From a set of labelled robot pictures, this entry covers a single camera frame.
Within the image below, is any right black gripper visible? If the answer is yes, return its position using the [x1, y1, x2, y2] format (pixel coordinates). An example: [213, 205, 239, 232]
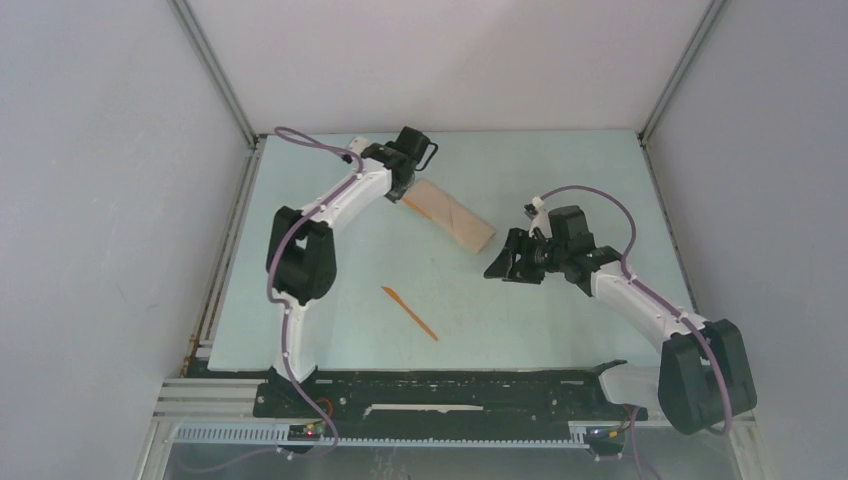
[484, 227, 568, 285]

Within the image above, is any beige cloth napkin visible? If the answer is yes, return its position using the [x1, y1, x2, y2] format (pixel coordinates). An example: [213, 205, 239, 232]
[402, 180, 496, 254]

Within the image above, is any orange plastic knife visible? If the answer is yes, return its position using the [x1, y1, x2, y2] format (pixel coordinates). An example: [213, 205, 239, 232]
[381, 286, 439, 342]

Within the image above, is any orange plastic fork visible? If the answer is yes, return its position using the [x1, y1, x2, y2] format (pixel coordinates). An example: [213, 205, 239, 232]
[402, 198, 431, 220]

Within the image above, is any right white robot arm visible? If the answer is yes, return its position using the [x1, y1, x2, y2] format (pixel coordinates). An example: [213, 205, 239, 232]
[484, 203, 758, 434]

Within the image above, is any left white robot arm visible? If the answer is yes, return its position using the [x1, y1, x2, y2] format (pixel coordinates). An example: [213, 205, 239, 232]
[266, 126, 439, 417]

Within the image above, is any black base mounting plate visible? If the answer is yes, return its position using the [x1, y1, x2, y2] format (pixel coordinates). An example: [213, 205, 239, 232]
[253, 365, 632, 442]

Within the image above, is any left corner aluminium post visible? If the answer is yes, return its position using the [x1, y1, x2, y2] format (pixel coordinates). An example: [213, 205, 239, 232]
[167, 0, 258, 149]

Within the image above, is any corner aluminium post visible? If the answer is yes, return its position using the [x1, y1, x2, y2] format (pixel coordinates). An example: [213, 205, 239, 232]
[167, 0, 258, 149]
[638, 0, 731, 147]

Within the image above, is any white cable duct strip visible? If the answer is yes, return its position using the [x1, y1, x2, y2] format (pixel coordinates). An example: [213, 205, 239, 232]
[173, 423, 591, 449]

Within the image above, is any aluminium frame rail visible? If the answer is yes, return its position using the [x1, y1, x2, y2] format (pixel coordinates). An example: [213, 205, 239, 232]
[154, 379, 628, 434]

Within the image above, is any right corner aluminium post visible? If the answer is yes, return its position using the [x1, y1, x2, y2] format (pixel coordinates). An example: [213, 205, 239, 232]
[638, 0, 731, 147]

